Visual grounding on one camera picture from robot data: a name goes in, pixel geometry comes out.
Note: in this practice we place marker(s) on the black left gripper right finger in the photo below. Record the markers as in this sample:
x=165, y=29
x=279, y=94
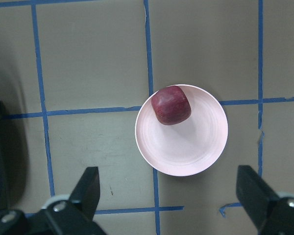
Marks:
x=272, y=213

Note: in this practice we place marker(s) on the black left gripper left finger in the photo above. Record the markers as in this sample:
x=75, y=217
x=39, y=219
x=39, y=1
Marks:
x=74, y=215

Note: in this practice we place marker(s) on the red apple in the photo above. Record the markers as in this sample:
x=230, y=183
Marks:
x=171, y=105

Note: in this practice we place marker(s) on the pink plate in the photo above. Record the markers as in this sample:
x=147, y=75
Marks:
x=189, y=147

